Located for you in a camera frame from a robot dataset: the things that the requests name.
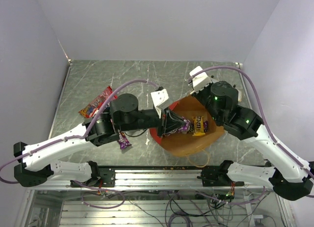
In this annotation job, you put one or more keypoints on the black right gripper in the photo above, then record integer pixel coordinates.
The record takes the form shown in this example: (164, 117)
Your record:
(198, 94)

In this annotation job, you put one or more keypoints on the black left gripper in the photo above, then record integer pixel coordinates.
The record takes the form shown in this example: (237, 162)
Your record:
(173, 121)

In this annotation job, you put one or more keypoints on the yellow m&m's packet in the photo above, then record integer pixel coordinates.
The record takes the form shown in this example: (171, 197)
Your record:
(198, 126)

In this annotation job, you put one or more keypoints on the red brown paper bag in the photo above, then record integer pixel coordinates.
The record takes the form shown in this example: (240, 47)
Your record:
(196, 136)

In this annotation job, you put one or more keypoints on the purple candy packet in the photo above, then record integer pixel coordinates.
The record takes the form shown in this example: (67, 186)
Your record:
(123, 141)
(206, 126)

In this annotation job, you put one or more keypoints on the large red snack bag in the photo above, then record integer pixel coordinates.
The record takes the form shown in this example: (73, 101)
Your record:
(93, 107)

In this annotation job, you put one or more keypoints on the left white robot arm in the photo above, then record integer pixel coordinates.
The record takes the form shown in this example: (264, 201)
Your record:
(41, 162)

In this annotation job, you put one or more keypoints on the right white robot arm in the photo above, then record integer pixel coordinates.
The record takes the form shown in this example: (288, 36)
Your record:
(288, 176)

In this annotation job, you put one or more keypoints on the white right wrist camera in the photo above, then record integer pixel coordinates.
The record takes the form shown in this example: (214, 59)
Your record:
(198, 80)

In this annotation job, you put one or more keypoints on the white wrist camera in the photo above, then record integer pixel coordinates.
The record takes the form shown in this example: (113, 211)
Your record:
(161, 101)
(198, 80)

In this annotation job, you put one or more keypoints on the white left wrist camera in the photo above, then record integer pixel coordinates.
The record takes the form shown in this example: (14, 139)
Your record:
(161, 101)

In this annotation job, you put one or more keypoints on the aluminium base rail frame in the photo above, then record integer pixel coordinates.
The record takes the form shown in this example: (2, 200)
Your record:
(157, 196)

